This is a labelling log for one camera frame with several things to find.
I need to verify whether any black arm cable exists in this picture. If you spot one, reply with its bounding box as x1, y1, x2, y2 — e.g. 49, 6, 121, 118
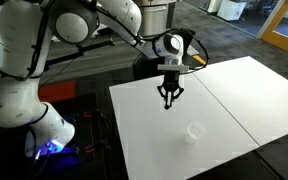
25, 0, 210, 79

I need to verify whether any orange black bar clamp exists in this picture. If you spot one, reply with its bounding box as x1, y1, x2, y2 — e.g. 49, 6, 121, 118
82, 111, 94, 120
84, 144, 97, 155

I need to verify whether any black chair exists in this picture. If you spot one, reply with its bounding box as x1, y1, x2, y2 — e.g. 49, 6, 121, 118
132, 28, 197, 81

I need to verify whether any orange floor mat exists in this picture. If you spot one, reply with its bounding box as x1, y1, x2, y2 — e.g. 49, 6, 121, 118
37, 79, 77, 104

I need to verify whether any small white box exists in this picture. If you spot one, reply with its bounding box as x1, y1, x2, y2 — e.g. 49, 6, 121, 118
206, 0, 224, 14

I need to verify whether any clear plastic cup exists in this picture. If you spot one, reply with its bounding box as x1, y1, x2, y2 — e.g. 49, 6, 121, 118
184, 121, 207, 145

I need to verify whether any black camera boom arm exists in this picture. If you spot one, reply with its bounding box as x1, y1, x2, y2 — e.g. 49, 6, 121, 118
38, 35, 116, 75

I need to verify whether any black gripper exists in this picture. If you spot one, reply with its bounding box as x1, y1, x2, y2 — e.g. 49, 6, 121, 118
156, 70, 185, 105

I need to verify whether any large white box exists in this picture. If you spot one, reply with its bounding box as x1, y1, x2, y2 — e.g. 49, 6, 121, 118
216, 0, 248, 22

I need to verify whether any yellow tape strip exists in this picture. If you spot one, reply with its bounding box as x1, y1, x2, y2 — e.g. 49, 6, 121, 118
192, 54, 209, 67

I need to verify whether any yellow door frame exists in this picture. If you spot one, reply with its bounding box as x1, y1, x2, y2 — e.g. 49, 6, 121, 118
257, 0, 288, 57

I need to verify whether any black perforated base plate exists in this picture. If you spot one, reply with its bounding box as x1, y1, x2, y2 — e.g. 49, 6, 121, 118
33, 92, 120, 180

